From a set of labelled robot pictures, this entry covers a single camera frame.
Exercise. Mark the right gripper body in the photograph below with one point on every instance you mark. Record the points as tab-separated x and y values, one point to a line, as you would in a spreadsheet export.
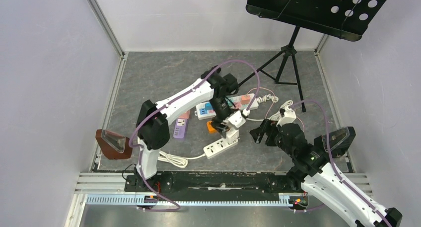
269	135

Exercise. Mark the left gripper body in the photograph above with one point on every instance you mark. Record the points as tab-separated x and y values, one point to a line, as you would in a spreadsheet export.
221	109

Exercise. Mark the blue plug adapter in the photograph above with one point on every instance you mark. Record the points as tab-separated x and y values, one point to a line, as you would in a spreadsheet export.
208	106

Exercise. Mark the salmon pink usb charger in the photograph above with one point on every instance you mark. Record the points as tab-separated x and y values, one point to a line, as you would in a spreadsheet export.
245	99

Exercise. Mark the white cube socket adapter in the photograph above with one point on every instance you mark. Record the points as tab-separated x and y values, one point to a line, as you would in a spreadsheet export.
232	134

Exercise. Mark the pink cube socket adapter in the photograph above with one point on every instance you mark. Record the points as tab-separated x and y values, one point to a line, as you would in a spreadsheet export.
185	115

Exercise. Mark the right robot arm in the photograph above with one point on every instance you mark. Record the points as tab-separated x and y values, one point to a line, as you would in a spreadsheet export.
315	174

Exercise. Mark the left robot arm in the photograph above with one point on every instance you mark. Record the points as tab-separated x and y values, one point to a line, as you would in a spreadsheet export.
152	131

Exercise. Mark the white multicolour power strip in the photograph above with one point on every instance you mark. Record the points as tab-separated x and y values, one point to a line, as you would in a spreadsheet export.
205	111

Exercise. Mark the orange power strip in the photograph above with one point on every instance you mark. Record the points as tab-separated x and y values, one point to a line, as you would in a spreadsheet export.
210	128

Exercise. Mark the white small power strip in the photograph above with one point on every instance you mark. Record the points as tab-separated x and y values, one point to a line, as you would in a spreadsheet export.
217	147

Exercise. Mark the purple power strip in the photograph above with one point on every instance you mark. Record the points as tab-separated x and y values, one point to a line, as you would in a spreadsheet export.
180	128

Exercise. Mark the right metronome black base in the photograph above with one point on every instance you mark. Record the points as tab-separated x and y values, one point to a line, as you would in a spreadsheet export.
340	141

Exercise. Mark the left metronome brown base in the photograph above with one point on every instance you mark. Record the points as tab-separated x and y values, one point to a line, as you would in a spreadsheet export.
114	146

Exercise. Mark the black music stand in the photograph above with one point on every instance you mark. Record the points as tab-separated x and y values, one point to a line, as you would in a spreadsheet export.
344	19

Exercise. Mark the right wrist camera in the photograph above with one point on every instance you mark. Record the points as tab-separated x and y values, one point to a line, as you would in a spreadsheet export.
287	115

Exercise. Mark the white cord small strip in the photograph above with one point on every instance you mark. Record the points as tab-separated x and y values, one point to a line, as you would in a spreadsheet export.
177	161

